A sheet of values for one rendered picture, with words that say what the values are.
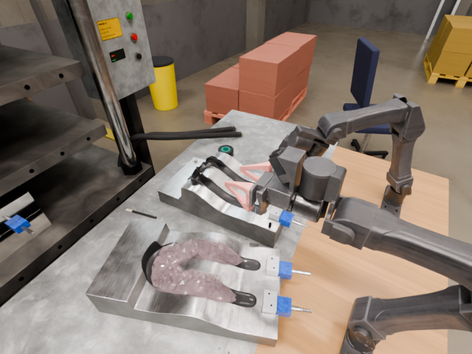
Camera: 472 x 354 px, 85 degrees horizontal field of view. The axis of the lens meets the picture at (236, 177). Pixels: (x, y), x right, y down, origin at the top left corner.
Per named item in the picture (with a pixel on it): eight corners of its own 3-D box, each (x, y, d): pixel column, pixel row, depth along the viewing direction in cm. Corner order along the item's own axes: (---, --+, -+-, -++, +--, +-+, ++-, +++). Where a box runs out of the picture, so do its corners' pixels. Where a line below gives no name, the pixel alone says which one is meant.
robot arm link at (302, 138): (291, 155, 78) (312, 121, 71) (284, 140, 85) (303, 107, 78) (323, 163, 82) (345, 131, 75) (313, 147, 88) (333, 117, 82)
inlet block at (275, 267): (308, 271, 81) (311, 261, 77) (308, 286, 77) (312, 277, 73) (266, 264, 82) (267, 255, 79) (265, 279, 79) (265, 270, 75)
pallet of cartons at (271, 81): (197, 120, 327) (189, 50, 274) (254, 83, 419) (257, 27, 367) (266, 143, 286) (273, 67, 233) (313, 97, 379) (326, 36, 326)
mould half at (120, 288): (279, 259, 87) (284, 239, 80) (274, 347, 67) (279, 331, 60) (140, 237, 94) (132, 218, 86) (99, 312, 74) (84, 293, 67)
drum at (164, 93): (165, 97, 379) (157, 54, 340) (185, 104, 363) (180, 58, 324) (146, 107, 355) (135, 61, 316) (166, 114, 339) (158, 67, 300)
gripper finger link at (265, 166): (227, 168, 56) (267, 182, 52) (244, 152, 60) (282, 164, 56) (229, 191, 60) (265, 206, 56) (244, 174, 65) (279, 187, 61)
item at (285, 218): (308, 227, 89) (311, 216, 86) (304, 237, 86) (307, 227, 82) (272, 213, 94) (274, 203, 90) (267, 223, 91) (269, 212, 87)
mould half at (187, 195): (296, 200, 108) (300, 175, 99) (273, 248, 90) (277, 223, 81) (195, 166, 125) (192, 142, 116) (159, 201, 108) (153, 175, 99)
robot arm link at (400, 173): (395, 194, 99) (403, 125, 78) (385, 183, 104) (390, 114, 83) (411, 189, 99) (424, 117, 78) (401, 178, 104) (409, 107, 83)
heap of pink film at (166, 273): (244, 253, 82) (244, 237, 77) (234, 310, 69) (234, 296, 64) (166, 241, 85) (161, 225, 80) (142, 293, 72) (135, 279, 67)
